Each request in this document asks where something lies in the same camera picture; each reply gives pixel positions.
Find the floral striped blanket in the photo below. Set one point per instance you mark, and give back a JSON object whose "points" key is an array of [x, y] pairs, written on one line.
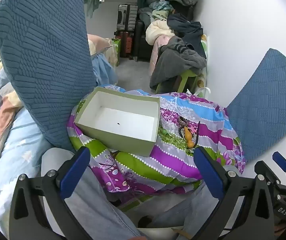
{"points": [[170, 161]]}

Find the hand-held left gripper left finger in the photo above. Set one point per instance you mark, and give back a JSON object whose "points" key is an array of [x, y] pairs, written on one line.
{"points": [[75, 173]]}

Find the small blue covered chair back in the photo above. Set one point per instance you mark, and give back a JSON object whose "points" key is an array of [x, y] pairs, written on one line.
{"points": [[265, 105]]}

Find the person's leg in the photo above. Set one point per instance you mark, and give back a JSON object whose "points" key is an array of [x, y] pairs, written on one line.
{"points": [[193, 210], [95, 205]]}

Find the white ribbon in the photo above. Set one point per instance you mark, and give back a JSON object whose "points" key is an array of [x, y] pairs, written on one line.
{"points": [[203, 90]]}

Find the pink quilt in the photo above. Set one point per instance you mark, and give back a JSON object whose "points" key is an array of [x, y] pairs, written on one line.
{"points": [[159, 52]]}

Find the red suitcase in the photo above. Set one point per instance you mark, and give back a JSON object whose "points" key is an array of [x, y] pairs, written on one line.
{"points": [[125, 43]]}

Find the green bead ornament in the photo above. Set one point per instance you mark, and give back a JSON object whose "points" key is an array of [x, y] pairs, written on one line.
{"points": [[163, 131]]}

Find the cream floral fabric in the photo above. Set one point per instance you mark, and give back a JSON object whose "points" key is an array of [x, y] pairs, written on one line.
{"points": [[113, 55]]}

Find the person's right leg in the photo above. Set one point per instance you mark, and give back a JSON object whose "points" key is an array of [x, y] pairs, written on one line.
{"points": [[193, 210]]}

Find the large blue covered chair back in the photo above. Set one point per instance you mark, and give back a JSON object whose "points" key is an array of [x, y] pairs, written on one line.
{"points": [[40, 55]]}

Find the cream quilt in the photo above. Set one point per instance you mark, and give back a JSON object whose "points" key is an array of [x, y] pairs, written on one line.
{"points": [[158, 31]]}

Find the black hair stick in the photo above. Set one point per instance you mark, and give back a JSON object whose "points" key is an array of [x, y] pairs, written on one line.
{"points": [[198, 130]]}

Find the green and white cardboard box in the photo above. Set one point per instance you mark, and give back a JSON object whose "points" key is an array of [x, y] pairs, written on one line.
{"points": [[123, 121]]}

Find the green shopping bag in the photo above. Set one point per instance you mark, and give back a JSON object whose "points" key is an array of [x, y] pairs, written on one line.
{"points": [[116, 47]]}

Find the person's left leg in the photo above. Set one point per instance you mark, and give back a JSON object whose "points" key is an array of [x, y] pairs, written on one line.
{"points": [[95, 205]]}

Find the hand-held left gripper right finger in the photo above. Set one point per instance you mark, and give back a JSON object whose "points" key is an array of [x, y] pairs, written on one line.
{"points": [[208, 173]]}

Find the light blue bed skirt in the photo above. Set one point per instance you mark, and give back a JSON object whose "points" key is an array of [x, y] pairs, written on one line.
{"points": [[104, 67]]}

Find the green patterned cushion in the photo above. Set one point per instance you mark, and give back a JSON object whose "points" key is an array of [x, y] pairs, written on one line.
{"points": [[203, 65]]}

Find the dark navy garment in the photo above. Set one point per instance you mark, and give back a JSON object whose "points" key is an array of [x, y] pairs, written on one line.
{"points": [[188, 28]]}

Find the green stool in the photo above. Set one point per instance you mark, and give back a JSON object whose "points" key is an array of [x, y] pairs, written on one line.
{"points": [[186, 78]]}

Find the silver bangle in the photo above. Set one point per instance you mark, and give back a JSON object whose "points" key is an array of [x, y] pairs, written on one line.
{"points": [[195, 137]]}

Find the grey fleece garment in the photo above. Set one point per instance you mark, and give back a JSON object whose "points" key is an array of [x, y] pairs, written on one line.
{"points": [[175, 62]]}

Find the pink and cream pillow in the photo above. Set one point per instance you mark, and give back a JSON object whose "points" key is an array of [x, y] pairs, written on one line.
{"points": [[98, 43]]}

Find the black suitcase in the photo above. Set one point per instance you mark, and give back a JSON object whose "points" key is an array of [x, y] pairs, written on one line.
{"points": [[143, 42]]}

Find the orange gourd pendant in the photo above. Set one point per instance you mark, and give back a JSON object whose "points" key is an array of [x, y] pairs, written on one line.
{"points": [[189, 138]]}

